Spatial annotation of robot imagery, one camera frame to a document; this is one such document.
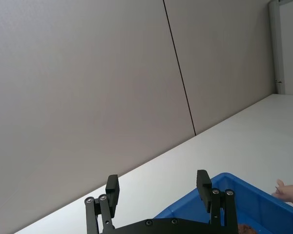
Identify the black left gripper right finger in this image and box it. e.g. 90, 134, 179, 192
196, 170, 238, 229

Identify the pale grey door frame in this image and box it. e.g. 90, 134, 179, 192
268, 0, 285, 95

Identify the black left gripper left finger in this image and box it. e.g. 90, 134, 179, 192
84, 174, 120, 234

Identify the blue plastic bin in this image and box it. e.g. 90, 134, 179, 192
152, 172, 293, 234

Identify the brown crumbly lump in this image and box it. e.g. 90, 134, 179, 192
237, 223, 261, 234

